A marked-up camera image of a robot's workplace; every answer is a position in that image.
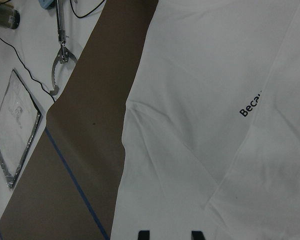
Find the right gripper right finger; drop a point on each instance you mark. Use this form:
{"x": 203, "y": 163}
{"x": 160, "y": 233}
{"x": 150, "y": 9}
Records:
{"x": 197, "y": 235}

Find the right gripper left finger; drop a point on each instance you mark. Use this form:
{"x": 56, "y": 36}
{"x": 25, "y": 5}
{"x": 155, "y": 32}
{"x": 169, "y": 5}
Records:
{"x": 143, "y": 235}

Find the white long-sleeve printed shirt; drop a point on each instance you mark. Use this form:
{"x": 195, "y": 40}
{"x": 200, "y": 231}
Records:
{"x": 211, "y": 129}

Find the metal reacher grabber tool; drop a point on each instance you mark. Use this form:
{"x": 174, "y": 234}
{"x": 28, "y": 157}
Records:
{"x": 64, "y": 54}

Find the dark cylinder on desk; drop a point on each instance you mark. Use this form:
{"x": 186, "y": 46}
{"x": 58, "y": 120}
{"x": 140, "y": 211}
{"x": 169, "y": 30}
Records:
{"x": 9, "y": 17}

